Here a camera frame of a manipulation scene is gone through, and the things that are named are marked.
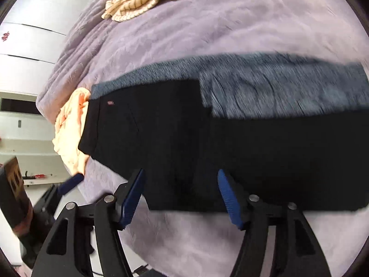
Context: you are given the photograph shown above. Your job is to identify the orange towel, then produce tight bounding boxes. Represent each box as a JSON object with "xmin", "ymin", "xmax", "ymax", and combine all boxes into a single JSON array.
[{"xmin": 52, "ymin": 87, "xmax": 92, "ymax": 176}]

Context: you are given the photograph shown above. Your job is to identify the white dresser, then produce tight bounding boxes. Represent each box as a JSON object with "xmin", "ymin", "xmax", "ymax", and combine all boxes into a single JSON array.
[{"xmin": 0, "ymin": 91, "xmax": 74, "ymax": 187}]

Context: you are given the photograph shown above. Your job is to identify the black pants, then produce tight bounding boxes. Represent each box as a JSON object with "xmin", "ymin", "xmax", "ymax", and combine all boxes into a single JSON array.
[{"xmin": 78, "ymin": 78, "xmax": 369, "ymax": 212}]

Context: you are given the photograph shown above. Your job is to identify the blue-grey floral cloth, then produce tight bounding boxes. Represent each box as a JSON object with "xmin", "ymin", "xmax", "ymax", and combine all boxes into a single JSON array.
[{"xmin": 90, "ymin": 51, "xmax": 369, "ymax": 120}]

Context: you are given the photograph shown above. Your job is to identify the bed with lilac cover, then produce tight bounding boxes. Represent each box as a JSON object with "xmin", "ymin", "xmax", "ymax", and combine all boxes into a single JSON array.
[{"xmin": 35, "ymin": 0, "xmax": 369, "ymax": 277}]

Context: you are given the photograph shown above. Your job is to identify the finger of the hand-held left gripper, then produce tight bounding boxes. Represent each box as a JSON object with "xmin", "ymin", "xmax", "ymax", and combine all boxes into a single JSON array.
[{"xmin": 34, "ymin": 173, "xmax": 85, "ymax": 217}]

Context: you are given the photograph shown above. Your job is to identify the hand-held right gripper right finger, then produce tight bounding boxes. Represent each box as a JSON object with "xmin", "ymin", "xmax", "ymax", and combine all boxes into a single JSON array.
[{"xmin": 217, "ymin": 169, "xmax": 332, "ymax": 277}]

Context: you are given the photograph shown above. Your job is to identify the white wardrobe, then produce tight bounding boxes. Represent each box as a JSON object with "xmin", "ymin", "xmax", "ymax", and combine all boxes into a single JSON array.
[{"xmin": 0, "ymin": 0, "xmax": 101, "ymax": 65}]

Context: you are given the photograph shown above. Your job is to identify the red-handled tool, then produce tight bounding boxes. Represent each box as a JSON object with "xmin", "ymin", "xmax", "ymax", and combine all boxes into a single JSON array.
[{"xmin": 24, "ymin": 172, "xmax": 54, "ymax": 179}]

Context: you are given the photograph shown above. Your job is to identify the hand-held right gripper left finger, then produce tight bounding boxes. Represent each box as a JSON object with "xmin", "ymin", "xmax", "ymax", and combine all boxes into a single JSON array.
[{"xmin": 31, "ymin": 168, "xmax": 145, "ymax": 277}]

